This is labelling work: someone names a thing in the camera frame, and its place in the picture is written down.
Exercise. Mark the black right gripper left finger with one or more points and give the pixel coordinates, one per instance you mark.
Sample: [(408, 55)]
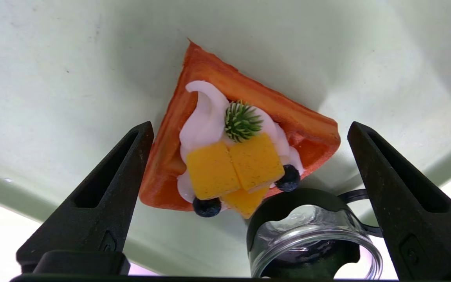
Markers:
[(92, 211)]

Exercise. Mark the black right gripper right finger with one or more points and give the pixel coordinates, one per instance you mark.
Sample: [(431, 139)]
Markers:
[(405, 211)]

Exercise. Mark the toy waffle slice with fruit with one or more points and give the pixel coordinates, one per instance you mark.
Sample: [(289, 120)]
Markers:
[(217, 168)]

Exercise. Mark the light green plastic tray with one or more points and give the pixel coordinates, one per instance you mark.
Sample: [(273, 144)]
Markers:
[(53, 78)]

